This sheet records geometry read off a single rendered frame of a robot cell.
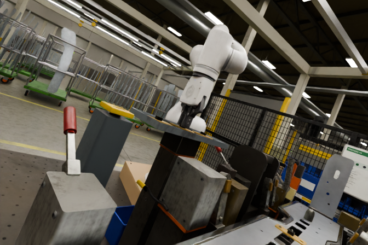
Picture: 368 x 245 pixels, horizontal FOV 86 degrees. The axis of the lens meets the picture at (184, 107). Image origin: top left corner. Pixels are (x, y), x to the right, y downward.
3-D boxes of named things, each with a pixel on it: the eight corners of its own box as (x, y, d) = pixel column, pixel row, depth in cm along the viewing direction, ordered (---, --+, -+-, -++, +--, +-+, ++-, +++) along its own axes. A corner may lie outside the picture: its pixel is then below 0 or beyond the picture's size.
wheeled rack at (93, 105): (87, 112, 646) (108, 63, 651) (86, 107, 733) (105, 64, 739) (139, 129, 736) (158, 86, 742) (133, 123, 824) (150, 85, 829)
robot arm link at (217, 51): (218, 77, 70) (194, 67, 70) (232, 44, 70) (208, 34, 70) (223, 73, 61) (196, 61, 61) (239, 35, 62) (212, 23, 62)
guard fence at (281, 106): (241, 233, 272) (295, 100, 278) (234, 233, 264) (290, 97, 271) (190, 183, 386) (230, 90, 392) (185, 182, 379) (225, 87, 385)
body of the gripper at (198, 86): (188, 70, 68) (175, 100, 68) (205, 70, 59) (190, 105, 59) (203, 79, 72) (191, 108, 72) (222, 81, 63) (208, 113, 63)
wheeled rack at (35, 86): (62, 108, 558) (88, 51, 564) (19, 94, 505) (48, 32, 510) (63, 98, 718) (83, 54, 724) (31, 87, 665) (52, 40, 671)
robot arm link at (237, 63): (237, 56, 91) (239, 82, 65) (205, 42, 91) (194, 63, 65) (247, 38, 86) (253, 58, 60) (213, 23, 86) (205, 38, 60)
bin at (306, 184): (331, 209, 115) (339, 188, 115) (278, 181, 136) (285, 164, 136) (333, 206, 127) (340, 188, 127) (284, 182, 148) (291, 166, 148)
